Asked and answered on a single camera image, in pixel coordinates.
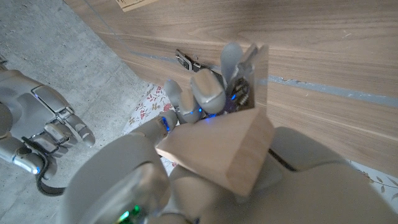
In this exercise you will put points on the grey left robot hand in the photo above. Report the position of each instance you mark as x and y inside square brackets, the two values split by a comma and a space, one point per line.
[109, 174]

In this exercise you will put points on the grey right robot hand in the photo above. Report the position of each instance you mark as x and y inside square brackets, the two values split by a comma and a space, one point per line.
[31, 109]

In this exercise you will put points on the long wooden stick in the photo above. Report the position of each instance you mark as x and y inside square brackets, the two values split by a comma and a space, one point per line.
[224, 149]

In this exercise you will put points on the floral backdrop cloth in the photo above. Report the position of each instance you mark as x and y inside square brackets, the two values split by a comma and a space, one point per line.
[149, 105]

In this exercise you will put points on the black leather belt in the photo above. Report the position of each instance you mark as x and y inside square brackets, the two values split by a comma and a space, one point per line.
[46, 189]

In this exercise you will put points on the brown cardboard box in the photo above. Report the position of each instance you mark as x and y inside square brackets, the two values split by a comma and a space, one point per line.
[133, 3]

